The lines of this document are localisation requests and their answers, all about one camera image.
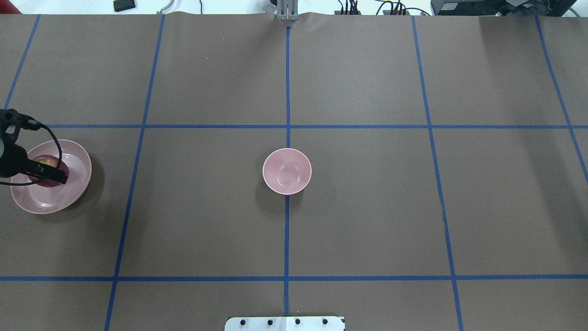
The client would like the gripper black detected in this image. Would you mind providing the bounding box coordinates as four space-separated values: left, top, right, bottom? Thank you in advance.
0 144 68 184

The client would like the red apple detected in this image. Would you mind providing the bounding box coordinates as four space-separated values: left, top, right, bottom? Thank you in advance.
33 154 69 188

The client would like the pink bowl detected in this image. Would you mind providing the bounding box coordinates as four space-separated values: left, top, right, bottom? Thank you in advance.
262 148 313 195

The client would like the pink plate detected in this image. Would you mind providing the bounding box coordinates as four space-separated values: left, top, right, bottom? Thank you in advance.
11 140 92 214

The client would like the small black square device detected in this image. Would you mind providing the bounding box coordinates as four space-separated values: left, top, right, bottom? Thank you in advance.
112 0 136 13

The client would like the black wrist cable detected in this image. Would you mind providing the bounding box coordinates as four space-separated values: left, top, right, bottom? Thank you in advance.
0 120 63 186

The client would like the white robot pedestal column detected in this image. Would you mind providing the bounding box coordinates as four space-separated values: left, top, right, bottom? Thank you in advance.
224 316 346 331

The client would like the aluminium frame post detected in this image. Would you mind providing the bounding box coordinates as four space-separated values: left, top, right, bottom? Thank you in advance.
271 0 300 22

